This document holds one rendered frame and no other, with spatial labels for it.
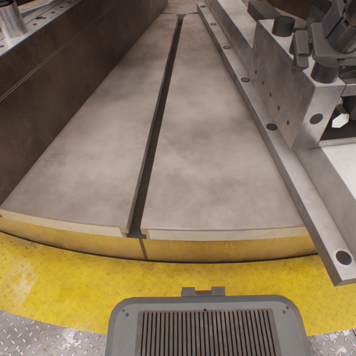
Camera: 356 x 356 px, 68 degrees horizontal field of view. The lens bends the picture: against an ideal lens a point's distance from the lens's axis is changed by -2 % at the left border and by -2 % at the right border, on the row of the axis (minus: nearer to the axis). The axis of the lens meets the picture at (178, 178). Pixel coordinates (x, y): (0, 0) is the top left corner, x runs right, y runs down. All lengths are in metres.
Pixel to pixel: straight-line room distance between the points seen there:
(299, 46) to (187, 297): 0.66
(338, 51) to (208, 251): 0.75
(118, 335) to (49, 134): 0.79
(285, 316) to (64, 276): 0.81
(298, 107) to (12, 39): 0.93
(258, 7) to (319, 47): 0.98
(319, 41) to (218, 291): 0.65
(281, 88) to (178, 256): 0.69
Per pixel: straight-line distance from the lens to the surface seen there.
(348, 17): 0.51
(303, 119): 0.80
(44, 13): 1.31
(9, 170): 1.06
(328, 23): 0.55
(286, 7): 2.44
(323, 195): 0.90
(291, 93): 0.85
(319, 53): 0.53
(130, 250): 1.07
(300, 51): 0.55
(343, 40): 0.53
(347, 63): 0.57
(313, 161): 0.93
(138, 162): 1.01
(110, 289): 1.12
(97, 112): 1.29
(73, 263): 1.20
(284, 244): 1.06
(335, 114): 0.87
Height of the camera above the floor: 1.03
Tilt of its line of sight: 50 degrees down
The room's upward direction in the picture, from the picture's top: 3 degrees counter-clockwise
